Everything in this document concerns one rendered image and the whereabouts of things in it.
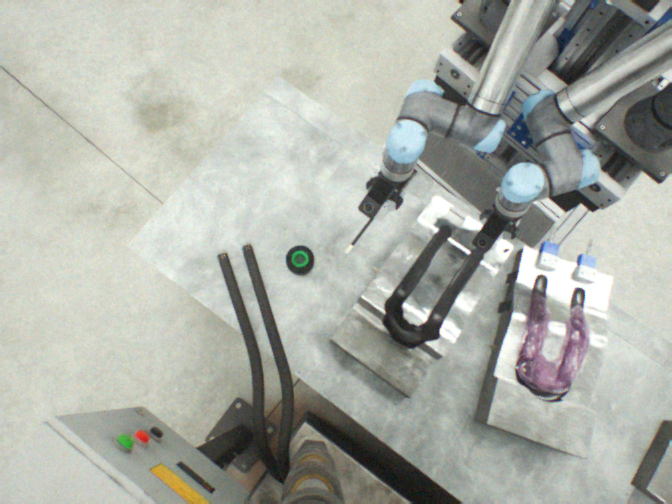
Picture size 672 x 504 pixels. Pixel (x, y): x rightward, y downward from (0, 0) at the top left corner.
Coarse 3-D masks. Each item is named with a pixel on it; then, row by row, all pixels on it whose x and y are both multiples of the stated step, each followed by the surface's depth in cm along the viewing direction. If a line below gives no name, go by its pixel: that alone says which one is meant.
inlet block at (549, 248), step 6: (552, 228) 146; (552, 234) 145; (552, 240) 145; (546, 246) 143; (552, 246) 144; (558, 246) 144; (540, 252) 145; (546, 252) 143; (552, 252) 143; (540, 258) 142; (546, 258) 141; (552, 258) 141; (558, 258) 141; (540, 264) 141; (546, 264) 141; (552, 264) 141; (558, 264) 141; (552, 270) 142
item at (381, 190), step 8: (376, 184) 120; (384, 184) 119; (392, 184) 119; (368, 192) 120; (376, 192) 120; (384, 192) 119; (368, 200) 121; (376, 200) 120; (384, 200) 120; (360, 208) 121; (368, 208) 120; (376, 208) 120; (368, 216) 121
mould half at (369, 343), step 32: (416, 224) 142; (448, 224) 142; (480, 224) 142; (416, 256) 140; (448, 256) 140; (384, 288) 132; (416, 288) 135; (480, 288) 138; (352, 320) 137; (416, 320) 130; (448, 320) 132; (352, 352) 135; (384, 352) 135; (416, 352) 135; (416, 384) 133
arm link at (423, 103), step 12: (420, 84) 108; (432, 84) 108; (408, 96) 109; (420, 96) 107; (432, 96) 107; (408, 108) 107; (420, 108) 106; (432, 108) 106; (444, 108) 106; (396, 120) 108; (420, 120) 106; (432, 120) 107; (444, 120) 107; (432, 132) 110; (444, 132) 108
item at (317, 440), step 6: (306, 438) 135; (312, 438) 135; (318, 438) 135; (324, 438) 135; (300, 444) 135; (306, 444) 131; (312, 444) 131; (318, 444) 131; (324, 444) 131; (330, 444) 135; (294, 450) 134; (330, 450) 135; (306, 480) 85; (312, 480) 84; (318, 480) 85; (300, 486) 83; (306, 486) 80; (312, 486) 79; (318, 486) 80; (324, 486) 83
